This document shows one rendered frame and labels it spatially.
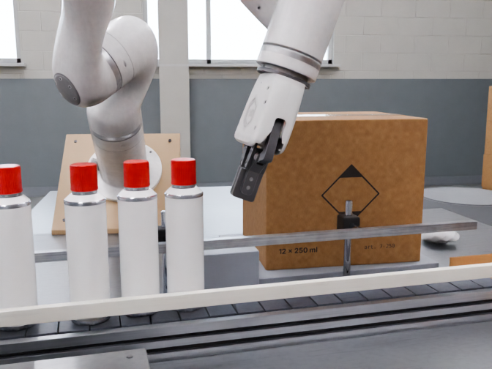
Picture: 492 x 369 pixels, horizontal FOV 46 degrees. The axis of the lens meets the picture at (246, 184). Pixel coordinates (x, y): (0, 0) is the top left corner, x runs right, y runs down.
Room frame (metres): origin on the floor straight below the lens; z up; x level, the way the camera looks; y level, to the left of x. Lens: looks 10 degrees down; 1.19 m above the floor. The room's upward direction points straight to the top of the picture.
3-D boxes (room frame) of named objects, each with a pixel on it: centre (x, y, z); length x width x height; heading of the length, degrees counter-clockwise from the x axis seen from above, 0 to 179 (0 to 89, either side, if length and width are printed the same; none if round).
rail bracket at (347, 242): (0.90, -0.17, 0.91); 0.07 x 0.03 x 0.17; 15
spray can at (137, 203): (0.74, 0.14, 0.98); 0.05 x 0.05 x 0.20
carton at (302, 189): (1.13, -0.16, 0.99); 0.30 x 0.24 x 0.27; 100
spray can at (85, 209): (0.71, 0.20, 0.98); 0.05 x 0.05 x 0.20
